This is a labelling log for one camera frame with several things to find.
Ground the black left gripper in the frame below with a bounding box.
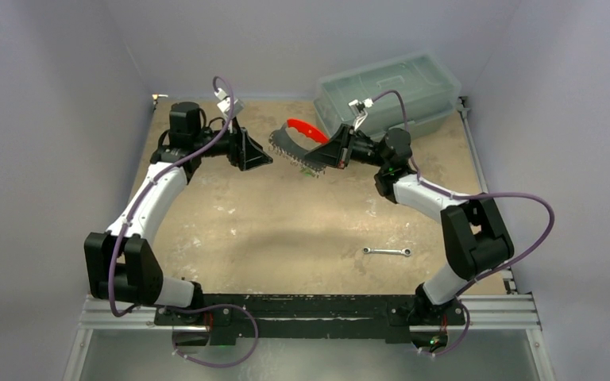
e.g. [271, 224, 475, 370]
[192, 116, 272, 170]

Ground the steel key organizer red handle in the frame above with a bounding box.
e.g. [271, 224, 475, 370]
[268, 118, 329, 174]

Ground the green key tag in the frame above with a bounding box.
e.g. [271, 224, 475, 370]
[300, 166, 322, 178]

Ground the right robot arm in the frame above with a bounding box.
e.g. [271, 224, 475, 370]
[304, 125, 515, 323]

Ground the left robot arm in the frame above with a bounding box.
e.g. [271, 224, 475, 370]
[83, 98, 272, 325]

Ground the clear plastic storage bin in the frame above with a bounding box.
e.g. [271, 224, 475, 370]
[313, 52, 461, 140]

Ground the silver combination wrench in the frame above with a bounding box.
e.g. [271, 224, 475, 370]
[362, 247, 411, 257]

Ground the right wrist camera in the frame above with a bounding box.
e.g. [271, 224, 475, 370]
[348, 98, 374, 131]

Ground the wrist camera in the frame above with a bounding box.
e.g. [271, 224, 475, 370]
[348, 98, 374, 131]
[214, 89, 245, 120]

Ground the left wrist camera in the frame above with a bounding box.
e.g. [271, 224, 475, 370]
[214, 89, 245, 120]

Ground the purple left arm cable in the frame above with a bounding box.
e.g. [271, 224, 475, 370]
[107, 75, 260, 369]

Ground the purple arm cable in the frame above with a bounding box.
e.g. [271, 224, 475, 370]
[368, 89, 556, 359]
[107, 75, 260, 369]

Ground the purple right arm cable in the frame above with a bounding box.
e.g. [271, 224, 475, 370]
[368, 89, 556, 359]

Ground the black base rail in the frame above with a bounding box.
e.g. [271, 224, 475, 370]
[154, 294, 465, 345]

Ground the aluminium frame rail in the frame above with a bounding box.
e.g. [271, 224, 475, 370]
[64, 294, 554, 380]

